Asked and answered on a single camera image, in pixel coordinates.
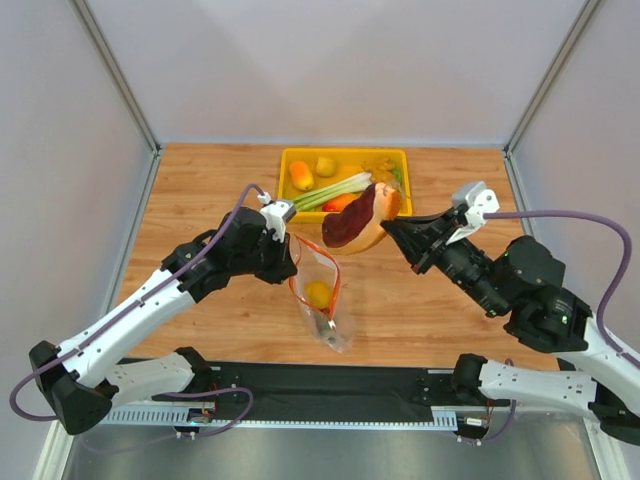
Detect red orange fake mango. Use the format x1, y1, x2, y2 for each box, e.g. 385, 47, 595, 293
321, 193, 359, 213

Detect round yellow fake potato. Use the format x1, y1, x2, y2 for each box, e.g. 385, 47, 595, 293
315, 156, 337, 178

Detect green fake scallion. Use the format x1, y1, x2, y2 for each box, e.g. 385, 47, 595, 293
292, 172, 372, 212

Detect aluminium frame post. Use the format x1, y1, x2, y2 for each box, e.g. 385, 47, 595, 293
68, 0, 164, 151
503, 0, 607, 153

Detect brown fake ginger root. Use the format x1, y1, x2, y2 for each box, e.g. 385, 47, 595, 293
361, 157, 397, 185

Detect clear zip top bag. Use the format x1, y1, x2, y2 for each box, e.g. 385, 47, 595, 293
288, 235, 356, 353

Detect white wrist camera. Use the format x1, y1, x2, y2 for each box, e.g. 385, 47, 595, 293
446, 181, 500, 245
257, 193, 297, 243

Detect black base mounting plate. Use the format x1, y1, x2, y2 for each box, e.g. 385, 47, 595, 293
149, 358, 512, 423

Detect green fake grapes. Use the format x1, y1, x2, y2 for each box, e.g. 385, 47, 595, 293
391, 165, 403, 187

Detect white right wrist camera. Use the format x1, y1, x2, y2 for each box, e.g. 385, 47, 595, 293
446, 181, 500, 245

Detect aluminium frame post left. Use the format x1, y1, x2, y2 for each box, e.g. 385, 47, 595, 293
68, 0, 164, 151

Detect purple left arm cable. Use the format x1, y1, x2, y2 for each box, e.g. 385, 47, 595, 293
9, 183, 271, 422

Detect yellow plastic tray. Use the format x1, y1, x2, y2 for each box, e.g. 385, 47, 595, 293
276, 146, 414, 225

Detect small yellow red mango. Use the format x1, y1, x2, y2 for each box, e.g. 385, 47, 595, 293
288, 161, 315, 192

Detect yellow fake lemon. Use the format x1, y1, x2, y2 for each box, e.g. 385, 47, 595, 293
305, 280, 333, 310

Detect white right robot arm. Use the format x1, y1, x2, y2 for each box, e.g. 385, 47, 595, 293
382, 208, 639, 445

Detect aluminium frame post right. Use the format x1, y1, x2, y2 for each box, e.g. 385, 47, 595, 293
503, 0, 607, 153

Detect aluminium slotted rail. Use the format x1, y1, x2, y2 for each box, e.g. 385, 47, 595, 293
89, 363, 611, 430

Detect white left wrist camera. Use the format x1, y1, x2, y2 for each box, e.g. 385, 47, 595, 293
257, 193, 297, 243

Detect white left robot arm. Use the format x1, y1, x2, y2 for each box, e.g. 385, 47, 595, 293
29, 201, 455, 435

